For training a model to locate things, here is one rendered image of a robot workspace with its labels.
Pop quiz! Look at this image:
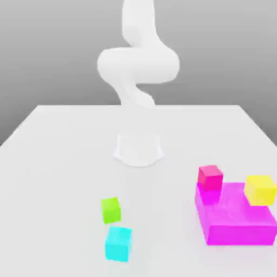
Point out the small green cube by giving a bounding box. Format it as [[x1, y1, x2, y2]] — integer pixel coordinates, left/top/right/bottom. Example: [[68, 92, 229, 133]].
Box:
[[100, 196, 122, 225]]

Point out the small pink cube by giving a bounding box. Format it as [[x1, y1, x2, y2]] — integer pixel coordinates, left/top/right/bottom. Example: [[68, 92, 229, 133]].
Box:
[[197, 164, 224, 192]]

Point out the small cyan cube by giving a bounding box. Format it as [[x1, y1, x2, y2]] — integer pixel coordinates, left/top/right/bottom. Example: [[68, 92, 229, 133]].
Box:
[[104, 226, 133, 263]]

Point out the small yellow cube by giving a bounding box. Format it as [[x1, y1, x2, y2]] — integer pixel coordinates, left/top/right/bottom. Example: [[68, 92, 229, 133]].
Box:
[[244, 174, 277, 207]]

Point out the large magenta box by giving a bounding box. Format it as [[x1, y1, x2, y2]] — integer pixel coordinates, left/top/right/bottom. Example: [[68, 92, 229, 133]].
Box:
[[194, 182, 277, 246]]

